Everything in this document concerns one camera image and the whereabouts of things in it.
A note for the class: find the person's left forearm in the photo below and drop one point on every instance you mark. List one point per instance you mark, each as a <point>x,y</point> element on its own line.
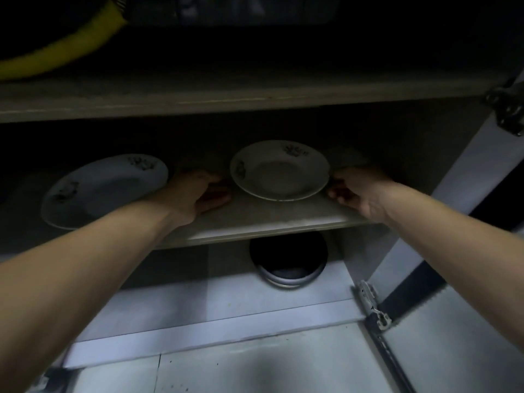
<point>82,282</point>

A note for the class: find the white floral plate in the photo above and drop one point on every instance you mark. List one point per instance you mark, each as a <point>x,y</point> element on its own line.
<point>102,188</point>
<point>278,175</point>

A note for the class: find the glass cabinet door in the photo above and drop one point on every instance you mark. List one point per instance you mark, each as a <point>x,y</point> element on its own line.
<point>470,343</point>

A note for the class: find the person's right forearm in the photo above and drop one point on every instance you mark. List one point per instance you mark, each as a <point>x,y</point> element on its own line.
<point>450,241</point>

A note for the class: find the black cooking pot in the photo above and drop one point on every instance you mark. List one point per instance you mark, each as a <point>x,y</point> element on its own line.
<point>286,257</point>

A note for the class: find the person's right hand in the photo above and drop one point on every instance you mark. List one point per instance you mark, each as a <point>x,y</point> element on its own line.
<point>364,192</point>

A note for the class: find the person's left hand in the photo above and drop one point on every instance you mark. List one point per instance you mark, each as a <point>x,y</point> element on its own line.
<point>196,196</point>

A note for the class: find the grey kitchen cabinet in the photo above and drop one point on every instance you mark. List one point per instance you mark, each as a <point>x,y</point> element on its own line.
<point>286,216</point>

